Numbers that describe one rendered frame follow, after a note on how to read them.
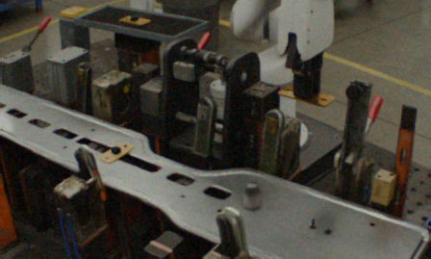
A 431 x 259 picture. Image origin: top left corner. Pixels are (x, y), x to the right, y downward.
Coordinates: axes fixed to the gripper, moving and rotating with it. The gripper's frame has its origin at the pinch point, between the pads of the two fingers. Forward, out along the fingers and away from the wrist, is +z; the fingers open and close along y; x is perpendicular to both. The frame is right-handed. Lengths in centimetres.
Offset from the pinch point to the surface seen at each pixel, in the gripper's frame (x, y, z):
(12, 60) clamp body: -101, -16, 21
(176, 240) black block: -16.5, 13.9, 28.1
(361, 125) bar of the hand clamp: 3.7, -15.1, 13.2
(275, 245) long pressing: -0.9, 6.9, 27.1
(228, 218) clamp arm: -3.1, 17.2, 15.9
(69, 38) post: -92, -32, 19
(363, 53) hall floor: -119, -325, 129
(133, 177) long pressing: -35.0, 3.9, 27.2
